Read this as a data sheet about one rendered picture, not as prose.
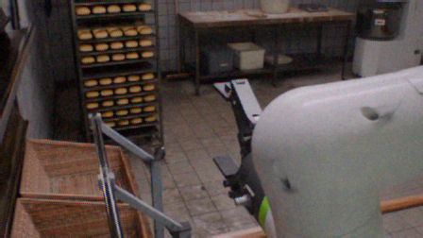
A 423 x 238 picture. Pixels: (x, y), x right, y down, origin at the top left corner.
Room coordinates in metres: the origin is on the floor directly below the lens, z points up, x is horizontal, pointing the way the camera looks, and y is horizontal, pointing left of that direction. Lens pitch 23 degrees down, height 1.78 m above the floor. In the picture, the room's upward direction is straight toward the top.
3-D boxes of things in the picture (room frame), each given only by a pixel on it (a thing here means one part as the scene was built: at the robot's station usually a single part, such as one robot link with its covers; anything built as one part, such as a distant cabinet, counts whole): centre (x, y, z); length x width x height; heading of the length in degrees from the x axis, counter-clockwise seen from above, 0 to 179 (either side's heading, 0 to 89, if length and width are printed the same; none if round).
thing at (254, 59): (5.65, -0.45, 0.35); 0.50 x 0.36 x 0.24; 19
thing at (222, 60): (5.52, -0.05, 0.35); 0.50 x 0.36 x 0.24; 18
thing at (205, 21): (5.73, -0.72, 0.45); 2.20 x 0.80 x 0.90; 108
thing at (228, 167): (0.66, -0.03, 1.42); 0.07 x 0.03 x 0.01; 18
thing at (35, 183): (1.80, 0.64, 0.72); 0.56 x 0.49 x 0.28; 19
